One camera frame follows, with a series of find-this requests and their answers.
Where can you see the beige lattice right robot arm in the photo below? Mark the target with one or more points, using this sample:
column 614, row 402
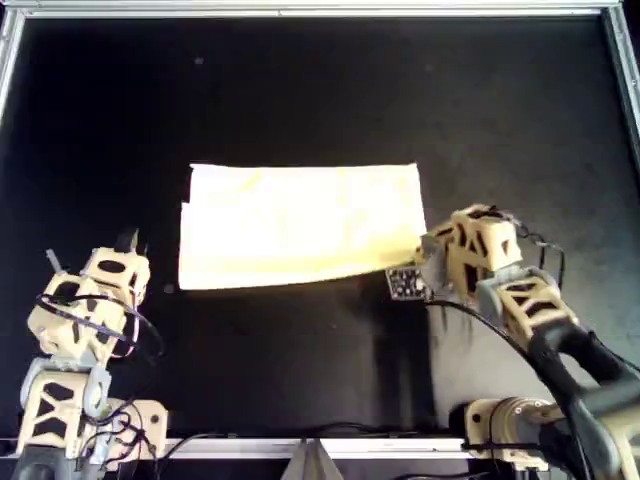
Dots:
column 590, row 350

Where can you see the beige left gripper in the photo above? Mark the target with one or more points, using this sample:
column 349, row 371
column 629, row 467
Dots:
column 140, row 270

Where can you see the beige right arm base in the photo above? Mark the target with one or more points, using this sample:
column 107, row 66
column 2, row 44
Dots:
column 480, row 415

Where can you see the grey left camera bracket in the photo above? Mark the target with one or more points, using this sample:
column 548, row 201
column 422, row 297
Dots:
column 55, row 260

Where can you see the grey triangular camera stand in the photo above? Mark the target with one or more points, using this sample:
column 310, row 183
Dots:
column 312, row 465

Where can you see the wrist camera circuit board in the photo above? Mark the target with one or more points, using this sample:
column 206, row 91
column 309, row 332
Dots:
column 405, row 285

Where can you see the beige lattice left robot arm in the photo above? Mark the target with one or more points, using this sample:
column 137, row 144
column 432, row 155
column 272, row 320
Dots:
column 60, row 377

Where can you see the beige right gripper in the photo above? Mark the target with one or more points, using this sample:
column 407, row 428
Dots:
column 462, row 260

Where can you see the beige left arm base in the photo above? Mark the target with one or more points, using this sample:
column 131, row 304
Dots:
column 150, row 420

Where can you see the pale yellow square cloth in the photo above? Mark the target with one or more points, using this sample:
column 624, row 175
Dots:
column 300, row 225

